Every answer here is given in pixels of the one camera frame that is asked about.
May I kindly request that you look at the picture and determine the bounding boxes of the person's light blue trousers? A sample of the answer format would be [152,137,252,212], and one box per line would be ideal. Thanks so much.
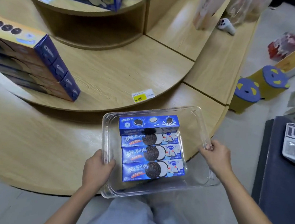
[83,185,234,224]

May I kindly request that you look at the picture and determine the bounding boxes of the person's left hand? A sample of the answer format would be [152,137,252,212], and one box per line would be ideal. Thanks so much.
[81,148,117,191]

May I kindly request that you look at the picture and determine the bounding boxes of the yellow-faced cookie box, blue end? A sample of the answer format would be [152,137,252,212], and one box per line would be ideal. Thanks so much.
[0,15,62,66]
[0,62,83,103]
[0,50,70,83]

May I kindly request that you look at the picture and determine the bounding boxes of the person's right hand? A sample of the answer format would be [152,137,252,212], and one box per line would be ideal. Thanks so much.
[197,138,235,178]

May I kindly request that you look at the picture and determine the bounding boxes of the clear plastic snack bags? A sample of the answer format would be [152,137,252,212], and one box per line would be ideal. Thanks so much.
[193,0,272,37]

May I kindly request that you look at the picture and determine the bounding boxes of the purple and yellow round stool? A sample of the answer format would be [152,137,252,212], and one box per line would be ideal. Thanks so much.
[228,76,263,116]
[245,63,292,103]

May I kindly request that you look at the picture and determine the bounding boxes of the person's left forearm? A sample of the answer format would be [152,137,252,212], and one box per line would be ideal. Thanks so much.
[41,179,101,224]

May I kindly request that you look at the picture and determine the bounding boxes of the dark blue floor mat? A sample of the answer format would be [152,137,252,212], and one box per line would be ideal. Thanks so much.
[248,114,295,224]

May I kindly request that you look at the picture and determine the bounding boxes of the clear plastic bin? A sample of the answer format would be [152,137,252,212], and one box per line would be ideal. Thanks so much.
[96,98,227,209]

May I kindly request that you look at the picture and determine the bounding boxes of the red snack packets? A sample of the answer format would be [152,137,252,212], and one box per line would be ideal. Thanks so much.
[266,23,295,63]

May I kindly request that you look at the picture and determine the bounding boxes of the white handheld controller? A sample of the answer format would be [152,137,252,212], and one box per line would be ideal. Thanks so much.
[216,17,237,36]

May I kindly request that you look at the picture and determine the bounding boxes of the person's right forearm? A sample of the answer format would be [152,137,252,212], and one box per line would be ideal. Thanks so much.
[214,168,295,224]

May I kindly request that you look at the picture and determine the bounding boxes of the wooden tiered display stand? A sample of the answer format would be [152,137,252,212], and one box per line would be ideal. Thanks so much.
[0,0,263,212]

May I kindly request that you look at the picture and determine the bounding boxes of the blue cookie box, small cookies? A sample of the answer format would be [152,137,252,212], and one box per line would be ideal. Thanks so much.
[118,110,181,141]

